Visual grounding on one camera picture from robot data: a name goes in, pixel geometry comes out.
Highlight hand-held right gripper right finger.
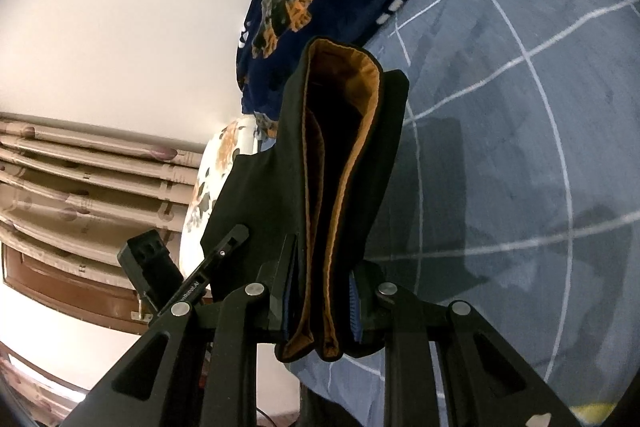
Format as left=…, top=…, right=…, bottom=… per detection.
left=349, top=263, right=572, bottom=427

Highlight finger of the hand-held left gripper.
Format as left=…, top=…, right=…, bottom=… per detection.
left=192, top=224, right=250, bottom=293

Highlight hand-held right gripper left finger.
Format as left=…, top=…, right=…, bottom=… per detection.
left=60, top=234, right=299, bottom=427

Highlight black pants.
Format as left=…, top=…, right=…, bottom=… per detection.
left=200, top=38, right=411, bottom=363

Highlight white floral pillow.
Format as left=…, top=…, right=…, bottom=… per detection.
left=179, top=116, right=261, bottom=278

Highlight beige wooden headboard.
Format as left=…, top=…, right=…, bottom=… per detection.
left=0, top=112, right=206, bottom=333

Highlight blue checked bed sheet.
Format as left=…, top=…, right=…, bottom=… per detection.
left=295, top=0, right=640, bottom=427

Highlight yellow object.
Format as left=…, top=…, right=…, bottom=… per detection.
left=575, top=402, right=619, bottom=424

